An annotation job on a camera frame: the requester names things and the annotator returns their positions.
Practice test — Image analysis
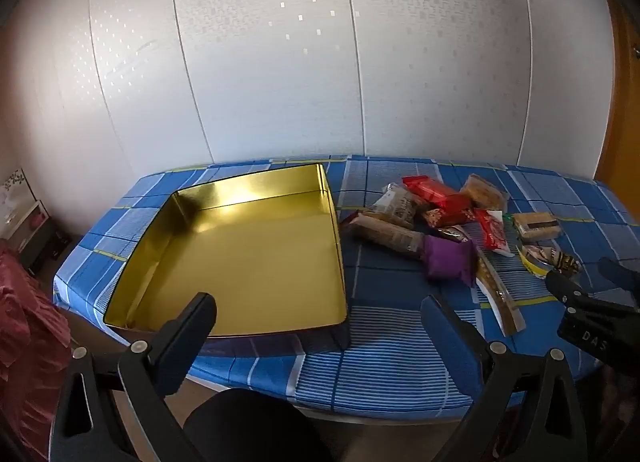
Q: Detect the low dark cabinet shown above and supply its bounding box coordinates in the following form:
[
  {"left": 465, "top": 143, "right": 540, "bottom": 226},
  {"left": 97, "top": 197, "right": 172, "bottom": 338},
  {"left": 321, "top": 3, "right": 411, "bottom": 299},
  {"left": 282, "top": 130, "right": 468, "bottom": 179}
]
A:
[{"left": 0, "top": 199, "right": 66, "bottom": 275}]

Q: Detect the wide plain red snack packet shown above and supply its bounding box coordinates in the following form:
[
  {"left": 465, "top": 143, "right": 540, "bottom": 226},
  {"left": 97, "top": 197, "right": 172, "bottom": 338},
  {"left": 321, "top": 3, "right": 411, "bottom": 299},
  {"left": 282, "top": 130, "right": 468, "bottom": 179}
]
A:
[{"left": 402, "top": 175, "right": 471, "bottom": 208}]

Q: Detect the red and white snack packet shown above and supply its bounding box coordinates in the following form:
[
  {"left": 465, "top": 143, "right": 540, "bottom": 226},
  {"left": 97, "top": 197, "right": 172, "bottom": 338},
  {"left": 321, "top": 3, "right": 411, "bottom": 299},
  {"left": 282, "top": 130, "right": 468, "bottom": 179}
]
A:
[{"left": 474, "top": 209, "right": 516, "bottom": 257}]

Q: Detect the red crinkled cloth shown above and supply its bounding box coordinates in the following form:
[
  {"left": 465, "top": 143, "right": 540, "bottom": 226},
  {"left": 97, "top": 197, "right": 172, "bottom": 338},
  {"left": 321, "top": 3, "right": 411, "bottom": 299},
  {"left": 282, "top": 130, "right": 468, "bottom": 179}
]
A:
[{"left": 0, "top": 239, "right": 73, "bottom": 443}]

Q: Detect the wooden door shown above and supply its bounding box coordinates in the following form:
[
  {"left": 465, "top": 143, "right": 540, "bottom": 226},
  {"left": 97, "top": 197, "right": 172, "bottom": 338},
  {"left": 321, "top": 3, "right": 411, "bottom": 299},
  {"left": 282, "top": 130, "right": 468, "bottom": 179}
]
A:
[{"left": 592, "top": 0, "right": 640, "bottom": 183}]

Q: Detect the yellow patterned snack packet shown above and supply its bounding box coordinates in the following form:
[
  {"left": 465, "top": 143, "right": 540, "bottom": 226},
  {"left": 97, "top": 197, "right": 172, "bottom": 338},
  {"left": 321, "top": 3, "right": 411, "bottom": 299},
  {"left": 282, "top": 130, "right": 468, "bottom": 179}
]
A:
[{"left": 517, "top": 242, "right": 581, "bottom": 280}]

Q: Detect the gold-lined dark tin box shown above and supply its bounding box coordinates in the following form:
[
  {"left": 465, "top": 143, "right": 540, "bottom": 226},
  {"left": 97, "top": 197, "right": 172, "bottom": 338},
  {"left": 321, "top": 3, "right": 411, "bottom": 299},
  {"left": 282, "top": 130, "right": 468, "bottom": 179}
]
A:
[{"left": 102, "top": 163, "right": 351, "bottom": 339}]

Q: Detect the purple snack packet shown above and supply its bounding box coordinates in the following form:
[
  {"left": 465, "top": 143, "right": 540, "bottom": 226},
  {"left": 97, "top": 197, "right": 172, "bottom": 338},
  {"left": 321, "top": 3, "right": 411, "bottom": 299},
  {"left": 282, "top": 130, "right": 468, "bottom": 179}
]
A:
[{"left": 422, "top": 235, "right": 478, "bottom": 288}]

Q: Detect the floral picture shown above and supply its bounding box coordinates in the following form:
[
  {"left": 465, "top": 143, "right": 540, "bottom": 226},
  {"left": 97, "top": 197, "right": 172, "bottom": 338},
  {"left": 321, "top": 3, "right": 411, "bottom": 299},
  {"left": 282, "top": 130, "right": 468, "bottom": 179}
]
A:
[{"left": 0, "top": 168, "right": 31, "bottom": 213}]

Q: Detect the dark candy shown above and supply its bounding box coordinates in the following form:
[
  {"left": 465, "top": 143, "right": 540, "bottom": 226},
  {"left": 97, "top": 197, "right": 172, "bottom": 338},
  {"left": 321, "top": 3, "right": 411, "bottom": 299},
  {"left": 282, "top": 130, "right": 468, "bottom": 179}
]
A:
[{"left": 435, "top": 225, "right": 473, "bottom": 244}]

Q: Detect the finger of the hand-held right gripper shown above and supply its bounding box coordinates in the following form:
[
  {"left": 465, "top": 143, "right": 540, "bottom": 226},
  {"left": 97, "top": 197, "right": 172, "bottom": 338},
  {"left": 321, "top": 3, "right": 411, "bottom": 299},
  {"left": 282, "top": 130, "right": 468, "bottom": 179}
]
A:
[
  {"left": 545, "top": 269, "right": 589, "bottom": 308},
  {"left": 598, "top": 257, "right": 640, "bottom": 296}
]

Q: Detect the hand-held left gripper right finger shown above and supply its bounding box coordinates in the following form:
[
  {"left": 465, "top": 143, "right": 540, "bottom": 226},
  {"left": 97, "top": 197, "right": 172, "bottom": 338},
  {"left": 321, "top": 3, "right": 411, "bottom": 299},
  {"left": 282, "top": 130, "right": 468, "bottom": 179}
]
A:
[{"left": 421, "top": 295, "right": 588, "bottom": 462}]

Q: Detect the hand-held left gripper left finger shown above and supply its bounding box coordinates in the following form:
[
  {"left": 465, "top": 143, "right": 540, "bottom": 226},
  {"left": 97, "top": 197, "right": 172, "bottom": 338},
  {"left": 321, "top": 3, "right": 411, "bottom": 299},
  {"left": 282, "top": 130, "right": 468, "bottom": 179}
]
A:
[{"left": 50, "top": 292, "right": 218, "bottom": 462}]

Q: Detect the blue plaid tablecloth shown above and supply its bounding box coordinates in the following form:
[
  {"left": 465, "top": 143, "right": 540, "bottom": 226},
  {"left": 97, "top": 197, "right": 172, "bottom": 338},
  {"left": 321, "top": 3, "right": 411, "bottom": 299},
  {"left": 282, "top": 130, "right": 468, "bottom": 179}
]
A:
[{"left": 52, "top": 155, "right": 640, "bottom": 418}]

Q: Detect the long brown snack packet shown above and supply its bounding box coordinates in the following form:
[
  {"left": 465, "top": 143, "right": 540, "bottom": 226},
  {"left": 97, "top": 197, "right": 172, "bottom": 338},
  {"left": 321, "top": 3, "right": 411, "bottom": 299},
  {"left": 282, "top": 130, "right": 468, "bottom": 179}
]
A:
[{"left": 340, "top": 211, "right": 426, "bottom": 259}]

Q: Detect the red gold-printed snack packet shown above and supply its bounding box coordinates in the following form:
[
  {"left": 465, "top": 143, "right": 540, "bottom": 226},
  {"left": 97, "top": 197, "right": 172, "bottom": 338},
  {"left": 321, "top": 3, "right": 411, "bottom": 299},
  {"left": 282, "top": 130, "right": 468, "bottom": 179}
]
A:
[{"left": 422, "top": 206, "right": 478, "bottom": 229}]

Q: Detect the white and brown snack packet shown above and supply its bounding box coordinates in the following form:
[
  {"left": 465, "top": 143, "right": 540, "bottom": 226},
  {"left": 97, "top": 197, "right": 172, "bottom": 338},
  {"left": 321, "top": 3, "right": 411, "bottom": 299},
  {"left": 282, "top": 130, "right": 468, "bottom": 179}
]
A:
[{"left": 372, "top": 182, "right": 426, "bottom": 225}]

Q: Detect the long gold-brown snack packet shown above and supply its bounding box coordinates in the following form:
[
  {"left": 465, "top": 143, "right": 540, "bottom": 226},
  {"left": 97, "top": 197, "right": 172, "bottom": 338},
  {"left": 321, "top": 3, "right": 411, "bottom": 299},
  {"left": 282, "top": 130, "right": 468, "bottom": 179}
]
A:
[{"left": 472, "top": 252, "right": 527, "bottom": 335}]

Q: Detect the clear packet of tan biscuits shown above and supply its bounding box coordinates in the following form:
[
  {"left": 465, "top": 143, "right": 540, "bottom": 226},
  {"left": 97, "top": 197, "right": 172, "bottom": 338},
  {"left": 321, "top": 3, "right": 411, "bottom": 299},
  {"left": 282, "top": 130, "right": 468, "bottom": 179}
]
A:
[{"left": 459, "top": 173, "right": 510, "bottom": 210}]

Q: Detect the black-striped cracker packet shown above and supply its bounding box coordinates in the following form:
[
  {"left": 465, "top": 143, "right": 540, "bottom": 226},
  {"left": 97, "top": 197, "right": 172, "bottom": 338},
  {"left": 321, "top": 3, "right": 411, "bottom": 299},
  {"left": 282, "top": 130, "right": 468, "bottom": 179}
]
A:
[{"left": 512, "top": 212, "right": 565, "bottom": 242}]

